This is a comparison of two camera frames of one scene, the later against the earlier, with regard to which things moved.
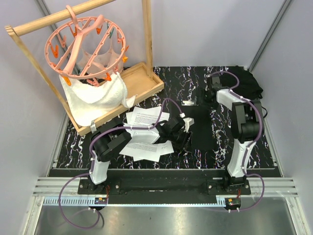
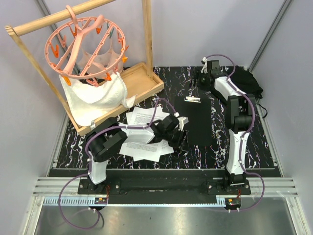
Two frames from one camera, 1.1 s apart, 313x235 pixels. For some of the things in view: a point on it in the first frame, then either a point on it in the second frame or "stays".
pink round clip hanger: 88,48 stays
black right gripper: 209,105 to 195,74
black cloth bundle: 248,86 stays
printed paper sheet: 141,116 stays
